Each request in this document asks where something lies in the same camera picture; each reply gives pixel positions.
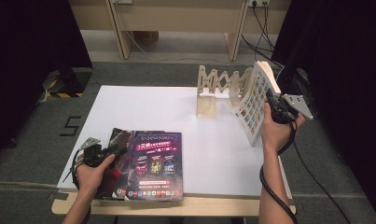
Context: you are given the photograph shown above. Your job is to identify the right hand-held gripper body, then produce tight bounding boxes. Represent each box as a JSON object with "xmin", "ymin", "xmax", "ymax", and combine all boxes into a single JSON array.
[{"xmin": 266, "ymin": 92, "xmax": 314, "ymax": 125}]

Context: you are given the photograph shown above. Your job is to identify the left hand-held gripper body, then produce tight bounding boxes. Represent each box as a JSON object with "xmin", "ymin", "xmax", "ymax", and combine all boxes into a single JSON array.
[{"xmin": 78, "ymin": 136, "xmax": 114, "ymax": 169}]

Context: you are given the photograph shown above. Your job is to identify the white book with picture grid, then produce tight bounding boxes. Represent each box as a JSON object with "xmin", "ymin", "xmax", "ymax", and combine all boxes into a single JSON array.
[{"xmin": 230, "ymin": 60, "xmax": 283, "ymax": 147}]

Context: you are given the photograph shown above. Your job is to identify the dark brown glossy book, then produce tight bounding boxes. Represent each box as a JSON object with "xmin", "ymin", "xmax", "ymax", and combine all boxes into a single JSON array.
[{"xmin": 94, "ymin": 127, "xmax": 132, "ymax": 201}]

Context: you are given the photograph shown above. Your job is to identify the wooden expandable book rack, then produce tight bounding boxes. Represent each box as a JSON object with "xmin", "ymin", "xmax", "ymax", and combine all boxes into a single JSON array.
[{"xmin": 196, "ymin": 63, "xmax": 256, "ymax": 119}]

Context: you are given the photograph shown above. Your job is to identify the person's left hand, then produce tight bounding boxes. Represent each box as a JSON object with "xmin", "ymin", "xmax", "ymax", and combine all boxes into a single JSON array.
[{"xmin": 75, "ymin": 154, "xmax": 117, "ymax": 199}]

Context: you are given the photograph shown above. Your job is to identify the person's right hand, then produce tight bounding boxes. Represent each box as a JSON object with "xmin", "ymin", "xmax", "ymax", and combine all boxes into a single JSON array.
[{"xmin": 260, "ymin": 103, "xmax": 307, "ymax": 154}]

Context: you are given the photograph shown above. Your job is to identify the black stand base striped tape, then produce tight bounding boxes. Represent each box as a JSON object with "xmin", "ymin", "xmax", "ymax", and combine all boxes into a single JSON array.
[
  {"xmin": 277, "ymin": 66, "xmax": 318, "ymax": 105},
  {"xmin": 42, "ymin": 67, "xmax": 93, "ymax": 99}
]

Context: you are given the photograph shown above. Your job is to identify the black curtain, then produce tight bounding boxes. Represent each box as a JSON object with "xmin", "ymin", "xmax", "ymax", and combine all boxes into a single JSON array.
[
  {"xmin": 270, "ymin": 0, "xmax": 376, "ymax": 217},
  {"xmin": 0, "ymin": 0, "xmax": 93, "ymax": 164}
]

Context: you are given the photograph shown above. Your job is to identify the light wooden table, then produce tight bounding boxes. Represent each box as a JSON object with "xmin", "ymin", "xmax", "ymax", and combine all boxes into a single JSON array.
[{"xmin": 50, "ymin": 189, "xmax": 298, "ymax": 218}]

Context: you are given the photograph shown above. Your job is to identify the beige wooden desk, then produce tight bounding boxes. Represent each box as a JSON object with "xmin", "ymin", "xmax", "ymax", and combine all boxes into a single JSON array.
[{"xmin": 67, "ymin": 0, "xmax": 292, "ymax": 62}]

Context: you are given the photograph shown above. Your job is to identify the left hand-held gripper cable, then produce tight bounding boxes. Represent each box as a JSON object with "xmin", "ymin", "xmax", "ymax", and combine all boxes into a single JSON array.
[{"xmin": 62, "ymin": 148, "xmax": 85, "ymax": 191}]

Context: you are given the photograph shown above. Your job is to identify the hand-held gripper cable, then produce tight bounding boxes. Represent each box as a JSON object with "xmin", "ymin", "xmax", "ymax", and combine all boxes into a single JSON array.
[
  {"xmin": 258, "ymin": 120, "xmax": 299, "ymax": 224},
  {"xmin": 62, "ymin": 148, "xmax": 85, "ymax": 191}
]

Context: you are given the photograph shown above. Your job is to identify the black wall socket cables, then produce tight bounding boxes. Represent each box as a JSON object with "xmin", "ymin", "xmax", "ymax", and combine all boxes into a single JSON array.
[{"xmin": 241, "ymin": 0, "xmax": 285, "ymax": 69}]

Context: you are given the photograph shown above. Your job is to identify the long black floor cable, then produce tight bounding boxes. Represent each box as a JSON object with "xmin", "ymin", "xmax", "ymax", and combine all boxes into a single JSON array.
[{"xmin": 292, "ymin": 136, "xmax": 352, "ymax": 224}]

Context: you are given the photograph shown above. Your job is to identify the right hand-held gripper cable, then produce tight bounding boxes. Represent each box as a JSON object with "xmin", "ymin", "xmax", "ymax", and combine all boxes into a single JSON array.
[{"xmin": 258, "ymin": 120, "xmax": 299, "ymax": 224}]

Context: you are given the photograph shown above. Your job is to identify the white wall socket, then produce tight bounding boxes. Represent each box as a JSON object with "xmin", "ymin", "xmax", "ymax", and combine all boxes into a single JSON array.
[{"xmin": 247, "ymin": 0, "xmax": 271, "ymax": 8}]

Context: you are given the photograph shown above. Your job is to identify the white floor cable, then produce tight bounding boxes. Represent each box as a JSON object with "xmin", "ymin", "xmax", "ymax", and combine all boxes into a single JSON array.
[{"xmin": 125, "ymin": 30, "xmax": 229, "ymax": 64}]

